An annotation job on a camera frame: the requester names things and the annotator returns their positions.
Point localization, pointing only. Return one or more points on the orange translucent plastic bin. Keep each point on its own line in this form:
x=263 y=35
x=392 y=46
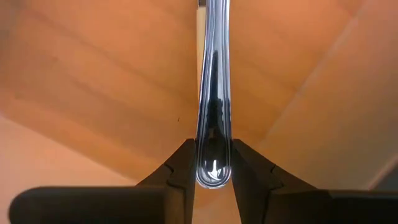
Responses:
x=93 y=77

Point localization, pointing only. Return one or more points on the silver table knife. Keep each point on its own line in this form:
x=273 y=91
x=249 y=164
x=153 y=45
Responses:
x=214 y=93

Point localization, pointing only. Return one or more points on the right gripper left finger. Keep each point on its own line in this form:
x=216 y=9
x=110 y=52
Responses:
x=124 y=205

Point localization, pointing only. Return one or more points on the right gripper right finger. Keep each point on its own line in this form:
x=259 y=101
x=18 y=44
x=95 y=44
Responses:
x=295 y=205

